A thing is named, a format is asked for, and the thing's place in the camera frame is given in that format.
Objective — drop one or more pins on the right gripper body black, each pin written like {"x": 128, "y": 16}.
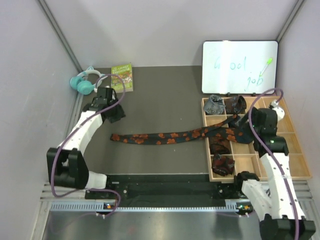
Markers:
{"x": 256, "y": 128}

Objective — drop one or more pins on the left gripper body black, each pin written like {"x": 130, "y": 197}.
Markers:
{"x": 116, "y": 113}

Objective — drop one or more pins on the dark orange floral tie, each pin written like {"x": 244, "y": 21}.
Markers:
{"x": 238, "y": 134}

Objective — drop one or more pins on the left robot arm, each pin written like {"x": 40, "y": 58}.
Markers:
{"x": 65, "y": 163}

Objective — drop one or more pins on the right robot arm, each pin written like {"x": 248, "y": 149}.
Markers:
{"x": 280, "y": 215}

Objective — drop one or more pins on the teal cat-ear headphones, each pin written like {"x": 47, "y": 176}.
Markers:
{"x": 82, "y": 85}

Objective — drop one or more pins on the green paperback book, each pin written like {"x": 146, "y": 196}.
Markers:
{"x": 122, "y": 78}

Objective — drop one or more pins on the brown red rolled tie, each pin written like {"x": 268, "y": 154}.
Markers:
{"x": 235, "y": 105}

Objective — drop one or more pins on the grey rolled tie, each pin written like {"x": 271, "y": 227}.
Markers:
{"x": 214, "y": 105}

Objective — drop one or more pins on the dark brown rolled tie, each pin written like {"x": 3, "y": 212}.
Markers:
{"x": 219, "y": 145}

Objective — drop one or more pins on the green marker pen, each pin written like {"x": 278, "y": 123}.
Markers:
{"x": 269, "y": 61}

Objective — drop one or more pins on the red patterned rolled tie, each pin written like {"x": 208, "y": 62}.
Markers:
{"x": 222, "y": 165}

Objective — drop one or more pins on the white dry-erase board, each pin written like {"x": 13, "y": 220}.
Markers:
{"x": 233, "y": 67}

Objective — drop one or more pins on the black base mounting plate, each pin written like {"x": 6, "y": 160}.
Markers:
{"x": 162, "y": 201}

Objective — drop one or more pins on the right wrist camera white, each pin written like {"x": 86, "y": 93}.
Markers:
{"x": 274, "y": 105}

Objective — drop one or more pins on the white slotted cable duct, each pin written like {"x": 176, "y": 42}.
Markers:
{"x": 106, "y": 206}

